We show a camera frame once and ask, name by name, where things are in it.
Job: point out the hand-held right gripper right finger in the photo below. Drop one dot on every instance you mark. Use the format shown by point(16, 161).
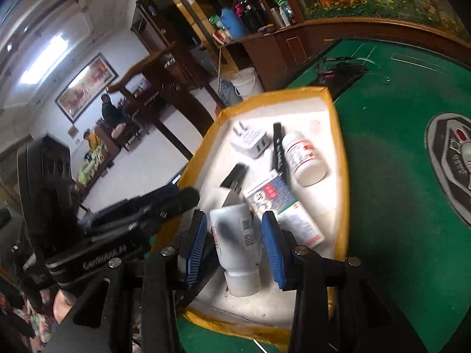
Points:
point(274, 250)

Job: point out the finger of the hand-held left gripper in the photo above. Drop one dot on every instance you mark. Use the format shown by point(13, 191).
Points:
point(162, 192)
point(184, 200)

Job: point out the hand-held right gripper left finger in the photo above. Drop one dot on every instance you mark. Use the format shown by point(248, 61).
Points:
point(195, 250)

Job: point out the plain white plastic bottle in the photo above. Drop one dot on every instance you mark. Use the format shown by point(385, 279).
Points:
point(235, 235)

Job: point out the white red label pill bottle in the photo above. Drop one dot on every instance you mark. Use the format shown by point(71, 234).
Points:
point(309, 165)

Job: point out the white foam box yellow tape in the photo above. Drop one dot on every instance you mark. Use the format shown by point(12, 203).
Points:
point(316, 117)

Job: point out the person's left hand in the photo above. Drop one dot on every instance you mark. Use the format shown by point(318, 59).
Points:
point(64, 307)

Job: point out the blue white medicine box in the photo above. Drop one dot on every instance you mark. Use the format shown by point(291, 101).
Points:
point(290, 209)

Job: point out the black grey flat tool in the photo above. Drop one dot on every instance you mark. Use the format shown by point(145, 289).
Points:
point(233, 176)

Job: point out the wooden bench with green cloth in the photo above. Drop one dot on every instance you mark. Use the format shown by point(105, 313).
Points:
point(95, 161)

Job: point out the white plug charger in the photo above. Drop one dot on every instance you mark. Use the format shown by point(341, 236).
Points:
point(250, 141)

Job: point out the black pen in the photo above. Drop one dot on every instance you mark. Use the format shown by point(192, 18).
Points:
point(278, 147)

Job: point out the grey blue kettle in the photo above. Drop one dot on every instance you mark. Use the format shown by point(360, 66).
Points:
point(228, 93)

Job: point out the dark wooden chair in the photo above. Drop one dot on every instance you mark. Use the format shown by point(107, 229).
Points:
point(147, 62)

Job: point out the ceiling light panel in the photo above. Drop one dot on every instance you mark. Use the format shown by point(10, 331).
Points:
point(42, 60)

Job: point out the white plastic bucket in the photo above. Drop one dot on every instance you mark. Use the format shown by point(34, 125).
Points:
point(246, 84)

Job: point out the floral patterned cloth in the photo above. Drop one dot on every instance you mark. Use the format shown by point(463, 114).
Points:
point(22, 323)

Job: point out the red white carton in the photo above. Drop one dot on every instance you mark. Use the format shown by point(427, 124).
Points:
point(221, 36)

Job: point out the brown wooden counter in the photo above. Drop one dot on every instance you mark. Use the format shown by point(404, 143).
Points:
point(279, 51)

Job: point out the blue thermos jug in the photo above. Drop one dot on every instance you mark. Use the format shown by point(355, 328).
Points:
point(231, 24)

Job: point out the black smartphone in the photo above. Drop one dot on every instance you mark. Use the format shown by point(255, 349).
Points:
point(342, 81)

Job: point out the black table control panel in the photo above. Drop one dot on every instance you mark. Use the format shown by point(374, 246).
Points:
point(441, 154)

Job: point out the black kettle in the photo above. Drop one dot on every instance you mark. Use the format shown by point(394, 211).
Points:
point(254, 14)

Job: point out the steel thermos cup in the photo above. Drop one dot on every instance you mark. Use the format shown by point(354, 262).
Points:
point(276, 16)

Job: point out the framed wall painting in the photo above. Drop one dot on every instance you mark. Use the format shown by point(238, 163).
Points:
point(86, 88)

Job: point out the black frame eyeglasses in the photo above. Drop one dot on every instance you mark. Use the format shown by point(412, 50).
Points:
point(342, 59)

